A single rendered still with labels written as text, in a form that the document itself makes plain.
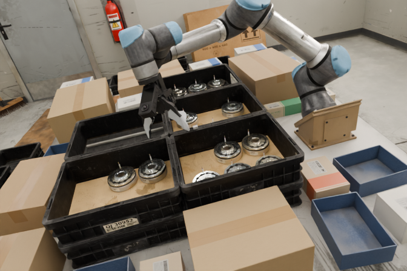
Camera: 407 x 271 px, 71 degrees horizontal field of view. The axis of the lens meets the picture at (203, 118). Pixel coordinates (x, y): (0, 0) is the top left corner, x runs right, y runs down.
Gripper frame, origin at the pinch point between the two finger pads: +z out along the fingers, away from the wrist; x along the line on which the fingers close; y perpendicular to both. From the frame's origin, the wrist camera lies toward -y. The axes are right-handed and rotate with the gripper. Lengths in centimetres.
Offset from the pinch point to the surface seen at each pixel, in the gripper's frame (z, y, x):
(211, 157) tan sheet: 18.0, 14.1, -5.8
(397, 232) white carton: 43, -2, -61
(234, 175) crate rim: 13.6, -6.0, -20.0
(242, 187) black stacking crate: 20.2, -3.7, -20.3
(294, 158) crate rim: 15.8, 2.6, -36.9
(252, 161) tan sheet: 21.4, 12.9, -21.3
